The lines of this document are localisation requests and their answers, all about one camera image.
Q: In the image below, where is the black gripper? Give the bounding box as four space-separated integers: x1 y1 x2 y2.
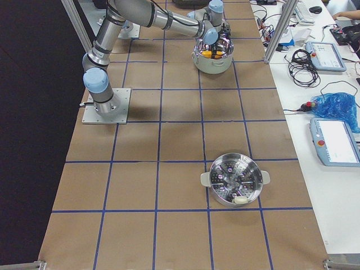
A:
212 24 231 59

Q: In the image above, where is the yellow corn cob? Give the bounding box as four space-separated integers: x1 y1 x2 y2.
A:
201 51 213 59

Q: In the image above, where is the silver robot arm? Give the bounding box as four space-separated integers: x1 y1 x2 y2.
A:
82 1 234 124

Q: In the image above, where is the pale green electric pot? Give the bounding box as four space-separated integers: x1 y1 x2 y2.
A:
191 35 234 74

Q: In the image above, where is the teach pendant tablet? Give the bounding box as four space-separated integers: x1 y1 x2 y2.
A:
309 118 359 167
305 42 347 72

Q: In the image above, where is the steel steamer basket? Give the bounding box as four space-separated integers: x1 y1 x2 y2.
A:
200 153 271 208

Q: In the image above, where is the blue plastic bag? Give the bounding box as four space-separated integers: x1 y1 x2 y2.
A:
310 92 359 133

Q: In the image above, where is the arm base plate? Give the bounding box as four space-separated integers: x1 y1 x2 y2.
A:
118 21 141 39
80 88 131 124

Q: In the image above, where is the black coiled cable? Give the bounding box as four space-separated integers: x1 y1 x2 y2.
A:
283 49 321 87

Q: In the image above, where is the aluminium frame post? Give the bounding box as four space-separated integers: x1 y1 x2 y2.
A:
264 0 298 64

